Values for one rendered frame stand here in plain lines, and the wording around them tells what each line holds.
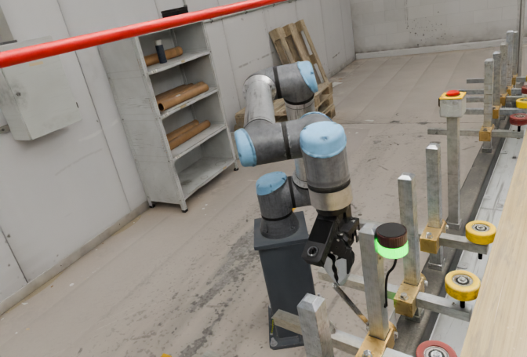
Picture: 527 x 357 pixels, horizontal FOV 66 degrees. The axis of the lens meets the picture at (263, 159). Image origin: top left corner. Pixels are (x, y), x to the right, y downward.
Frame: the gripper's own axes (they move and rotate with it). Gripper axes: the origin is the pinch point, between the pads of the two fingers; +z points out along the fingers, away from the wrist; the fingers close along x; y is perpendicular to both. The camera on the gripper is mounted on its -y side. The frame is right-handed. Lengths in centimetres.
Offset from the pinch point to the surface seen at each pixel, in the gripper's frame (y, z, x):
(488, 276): 27.8, 11.1, -26.7
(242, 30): 350, -26, 293
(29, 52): -54, -63, -15
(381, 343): -0.3, 14.1, -9.2
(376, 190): 219, 101, 83
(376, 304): 0.8, 3.7, -8.6
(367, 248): 0.8, -10.9, -7.8
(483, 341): 6.3, 11.1, -28.9
